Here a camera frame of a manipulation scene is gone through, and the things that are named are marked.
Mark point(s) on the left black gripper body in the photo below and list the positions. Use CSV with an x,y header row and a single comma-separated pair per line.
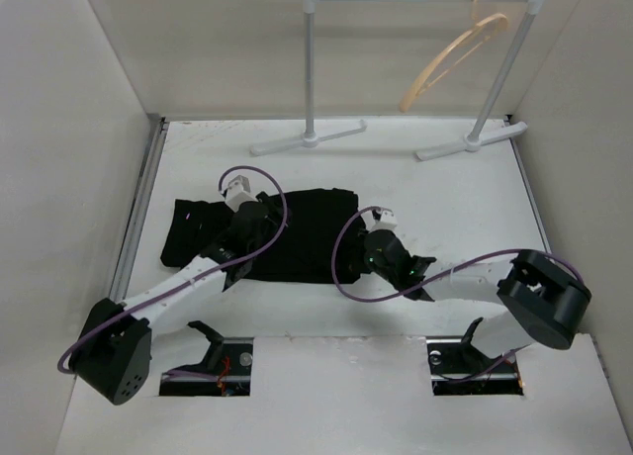
x,y
271,225

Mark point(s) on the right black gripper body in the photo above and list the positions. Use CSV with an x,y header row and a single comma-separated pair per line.
x,y
383,272

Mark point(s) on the black trousers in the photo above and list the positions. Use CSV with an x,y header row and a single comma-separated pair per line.
x,y
302,254

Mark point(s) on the beige plastic hanger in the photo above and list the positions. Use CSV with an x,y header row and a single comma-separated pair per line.
x,y
481,32

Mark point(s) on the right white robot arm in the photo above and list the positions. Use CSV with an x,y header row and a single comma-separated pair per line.
x,y
540,302

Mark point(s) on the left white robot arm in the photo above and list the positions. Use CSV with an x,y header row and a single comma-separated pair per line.
x,y
113,352

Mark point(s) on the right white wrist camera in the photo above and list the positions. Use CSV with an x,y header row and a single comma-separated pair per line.
x,y
384,219

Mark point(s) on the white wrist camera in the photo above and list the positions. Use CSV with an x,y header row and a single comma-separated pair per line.
x,y
237,192
384,219

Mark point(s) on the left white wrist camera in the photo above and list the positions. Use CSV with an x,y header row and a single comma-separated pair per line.
x,y
237,192

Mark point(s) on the aluminium side rail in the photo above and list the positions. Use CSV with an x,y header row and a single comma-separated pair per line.
x,y
144,186

